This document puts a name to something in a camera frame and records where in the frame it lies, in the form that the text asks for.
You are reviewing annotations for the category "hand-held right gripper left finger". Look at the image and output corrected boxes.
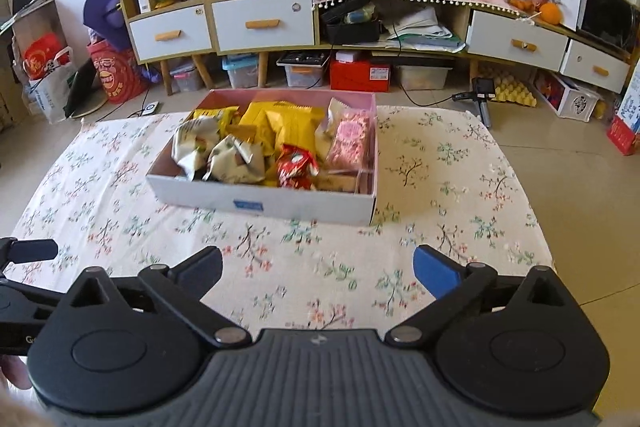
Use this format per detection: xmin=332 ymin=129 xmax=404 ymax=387
xmin=67 ymin=245 xmax=252 ymax=349

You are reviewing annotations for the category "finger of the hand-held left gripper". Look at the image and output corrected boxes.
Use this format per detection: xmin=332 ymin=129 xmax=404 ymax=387
xmin=0 ymin=238 xmax=59 ymax=279

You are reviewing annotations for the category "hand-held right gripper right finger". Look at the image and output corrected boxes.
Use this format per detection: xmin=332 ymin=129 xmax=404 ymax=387
xmin=384 ymin=244 xmax=569 ymax=348

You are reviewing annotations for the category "pink cardboard box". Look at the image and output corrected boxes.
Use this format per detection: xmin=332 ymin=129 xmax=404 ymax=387
xmin=145 ymin=88 xmax=378 ymax=228

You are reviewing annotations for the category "white text-printed snack packet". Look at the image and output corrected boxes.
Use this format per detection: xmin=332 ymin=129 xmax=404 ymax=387
xmin=202 ymin=134 xmax=266 ymax=184

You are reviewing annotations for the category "white nut-picture snack packet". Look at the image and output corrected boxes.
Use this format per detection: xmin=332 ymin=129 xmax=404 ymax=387
xmin=171 ymin=116 xmax=223 ymax=182

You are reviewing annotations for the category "bright red snack packet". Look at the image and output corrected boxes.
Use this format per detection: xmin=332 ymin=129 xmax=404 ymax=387
xmin=275 ymin=144 xmax=320 ymax=190

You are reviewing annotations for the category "yellow printed snack packet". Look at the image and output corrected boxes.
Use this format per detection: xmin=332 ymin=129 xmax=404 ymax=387
xmin=191 ymin=106 xmax=241 ymax=126

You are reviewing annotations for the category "pink speckled snack bar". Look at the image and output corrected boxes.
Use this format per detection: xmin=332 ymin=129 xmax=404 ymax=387
xmin=326 ymin=109 xmax=372 ymax=168

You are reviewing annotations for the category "large plain yellow packet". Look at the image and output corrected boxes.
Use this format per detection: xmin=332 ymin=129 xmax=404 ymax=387
xmin=265 ymin=103 xmax=327 ymax=158
xmin=239 ymin=101 xmax=281 ymax=142

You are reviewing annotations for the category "person's left hand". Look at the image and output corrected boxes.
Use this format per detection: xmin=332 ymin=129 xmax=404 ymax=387
xmin=0 ymin=354 xmax=33 ymax=392

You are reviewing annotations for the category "floral tablecloth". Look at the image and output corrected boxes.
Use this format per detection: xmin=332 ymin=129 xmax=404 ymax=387
xmin=2 ymin=104 xmax=556 ymax=358

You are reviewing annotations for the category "white shopping bag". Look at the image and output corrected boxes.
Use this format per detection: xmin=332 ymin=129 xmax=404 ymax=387
xmin=22 ymin=33 xmax=76 ymax=124

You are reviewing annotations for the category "red bag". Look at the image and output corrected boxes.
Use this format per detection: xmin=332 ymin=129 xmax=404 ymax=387
xmin=87 ymin=39 xmax=151 ymax=104

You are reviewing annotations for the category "yellow egg tray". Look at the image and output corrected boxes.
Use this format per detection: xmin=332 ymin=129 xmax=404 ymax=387
xmin=477 ymin=74 xmax=538 ymax=108

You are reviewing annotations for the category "wide clear storage bin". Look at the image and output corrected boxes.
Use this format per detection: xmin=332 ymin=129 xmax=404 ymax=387
xmin=395 ymin=59 xmax=453 ymax=90

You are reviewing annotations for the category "clear storage bin blue lid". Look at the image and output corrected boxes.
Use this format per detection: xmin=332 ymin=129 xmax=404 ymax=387
xmin=221 ymin=53 xmax=268 ymax=88

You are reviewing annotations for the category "red box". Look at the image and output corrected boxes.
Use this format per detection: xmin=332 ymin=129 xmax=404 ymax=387
xmin=330 ymin=57 xmax=392 ymax=92

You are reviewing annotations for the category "low wooden cabinet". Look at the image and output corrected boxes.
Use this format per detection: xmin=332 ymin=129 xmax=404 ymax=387
xmin=315 ymin=0 xmax=631 ymax=95

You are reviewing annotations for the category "white crate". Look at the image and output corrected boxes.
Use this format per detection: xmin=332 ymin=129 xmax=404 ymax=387
xmin=532 ymin=71 xmax=603 ymax=124

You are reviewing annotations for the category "clear storage bin black lid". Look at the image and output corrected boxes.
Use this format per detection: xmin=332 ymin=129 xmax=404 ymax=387
xmin=276 ymin=52 xmax=331 ymax=88

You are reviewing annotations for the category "white drawer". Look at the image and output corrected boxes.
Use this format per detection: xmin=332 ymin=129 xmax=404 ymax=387
xmin=466 ymin=10 xmax=568 ymax=72
xmin=560 ymin=41 xmax=630 ymax=94
xmin=127 ymin=5 xmax=213 ymax=62
xmin=211 ymin=0 xmax=317 ymax=52

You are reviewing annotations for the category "pile of loose papers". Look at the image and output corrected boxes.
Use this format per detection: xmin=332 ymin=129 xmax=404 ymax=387
xmin=385 ymin=6 xmax=467 ymax=52

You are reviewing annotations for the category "blue and white carton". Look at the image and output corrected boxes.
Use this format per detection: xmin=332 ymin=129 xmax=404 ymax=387
xmin=607 ymin=57 xmax=640 ymax=156

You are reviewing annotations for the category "black tray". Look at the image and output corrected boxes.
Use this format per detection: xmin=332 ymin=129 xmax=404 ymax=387
xmin=320 ymin=0 xmax=382 ymax=45

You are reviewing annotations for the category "orange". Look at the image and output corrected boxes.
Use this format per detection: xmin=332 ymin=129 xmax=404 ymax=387
xmin=539 ymin=2 xmax=563 ymax=25

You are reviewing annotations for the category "black microwave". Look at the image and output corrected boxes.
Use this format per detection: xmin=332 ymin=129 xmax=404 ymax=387
xmin=577 ymin=0 xmax=640 ymax=52

